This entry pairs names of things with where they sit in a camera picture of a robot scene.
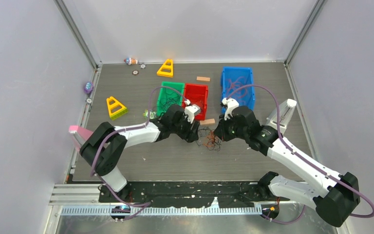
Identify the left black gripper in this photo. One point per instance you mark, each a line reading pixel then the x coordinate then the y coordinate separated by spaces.
pixel 190 135

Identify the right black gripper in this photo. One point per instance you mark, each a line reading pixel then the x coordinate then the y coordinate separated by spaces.
pixel 220 131

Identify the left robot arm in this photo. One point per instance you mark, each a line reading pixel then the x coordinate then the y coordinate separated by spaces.
pixel 103 147

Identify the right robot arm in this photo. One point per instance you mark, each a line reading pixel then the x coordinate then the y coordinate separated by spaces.
pixel 324 190

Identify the green owl toy tile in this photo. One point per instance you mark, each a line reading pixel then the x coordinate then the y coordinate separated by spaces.
pixel 150 114

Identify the green plastic bin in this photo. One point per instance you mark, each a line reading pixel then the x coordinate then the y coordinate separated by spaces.
pixel 168 97

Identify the wooden block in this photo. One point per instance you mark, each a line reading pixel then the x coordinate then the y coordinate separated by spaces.
pixel 207 122
pixel 203 79

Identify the red plastic bin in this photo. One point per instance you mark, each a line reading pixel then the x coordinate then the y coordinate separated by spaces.
pixel 197 94

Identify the white grey stand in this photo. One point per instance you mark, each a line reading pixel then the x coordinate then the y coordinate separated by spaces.
pixel 280 119

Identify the yellow triangle block far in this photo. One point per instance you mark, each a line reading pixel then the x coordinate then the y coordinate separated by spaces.
pixel 166 69

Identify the yellow triangle block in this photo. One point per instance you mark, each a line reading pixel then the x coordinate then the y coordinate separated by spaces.
pixel 166 69
pixel 115 108

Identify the yellow triangle block near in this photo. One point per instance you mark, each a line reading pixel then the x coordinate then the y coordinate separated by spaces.
pixel 115 108

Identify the clown figurine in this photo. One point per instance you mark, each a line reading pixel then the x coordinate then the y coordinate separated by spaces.
pixel 130 61

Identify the purple toy tile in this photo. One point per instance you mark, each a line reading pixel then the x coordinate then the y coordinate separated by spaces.
pixel 88 87

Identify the pink stand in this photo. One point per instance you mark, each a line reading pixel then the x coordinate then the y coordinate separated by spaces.
pixel 79 136

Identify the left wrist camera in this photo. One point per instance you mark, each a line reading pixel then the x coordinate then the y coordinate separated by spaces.
pixel 191 110

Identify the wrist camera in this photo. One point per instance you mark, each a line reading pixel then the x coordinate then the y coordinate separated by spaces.
pixel 229 104
pixel 191 110

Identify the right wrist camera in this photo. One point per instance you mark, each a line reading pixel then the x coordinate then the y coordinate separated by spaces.
pixel 229 104

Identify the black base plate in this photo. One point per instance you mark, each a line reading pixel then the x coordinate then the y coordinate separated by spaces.
pixel 190 194

